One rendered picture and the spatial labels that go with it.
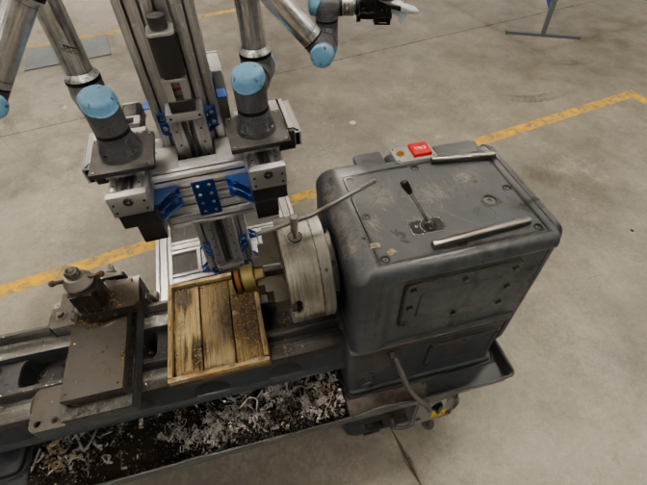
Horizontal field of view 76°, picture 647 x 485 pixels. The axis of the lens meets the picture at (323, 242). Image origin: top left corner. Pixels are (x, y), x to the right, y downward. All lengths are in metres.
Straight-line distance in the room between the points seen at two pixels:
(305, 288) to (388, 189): 0.38
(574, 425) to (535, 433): 0.19
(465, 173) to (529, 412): 1.39
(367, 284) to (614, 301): 2.11
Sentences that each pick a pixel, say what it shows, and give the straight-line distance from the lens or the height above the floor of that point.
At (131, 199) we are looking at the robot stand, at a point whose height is 1.10.
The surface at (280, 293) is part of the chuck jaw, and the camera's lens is 1.15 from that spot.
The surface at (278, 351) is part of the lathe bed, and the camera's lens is 1.35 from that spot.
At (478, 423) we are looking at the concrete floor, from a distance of 2.27.
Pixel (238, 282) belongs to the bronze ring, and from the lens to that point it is 1.21.
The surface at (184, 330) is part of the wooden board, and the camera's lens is 1.43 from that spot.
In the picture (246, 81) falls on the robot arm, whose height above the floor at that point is 1.38.
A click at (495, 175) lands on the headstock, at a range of 1.35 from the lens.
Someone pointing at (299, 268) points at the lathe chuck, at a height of 1.20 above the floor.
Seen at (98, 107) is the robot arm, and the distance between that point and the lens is 1.56.
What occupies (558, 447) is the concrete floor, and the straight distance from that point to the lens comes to 2.36.
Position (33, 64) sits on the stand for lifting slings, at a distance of 5.90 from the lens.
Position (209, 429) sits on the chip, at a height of 0.59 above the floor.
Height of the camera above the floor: 2.06
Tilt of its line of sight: 49 degrees down
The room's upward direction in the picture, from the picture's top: 2 degrees counter-clockwise
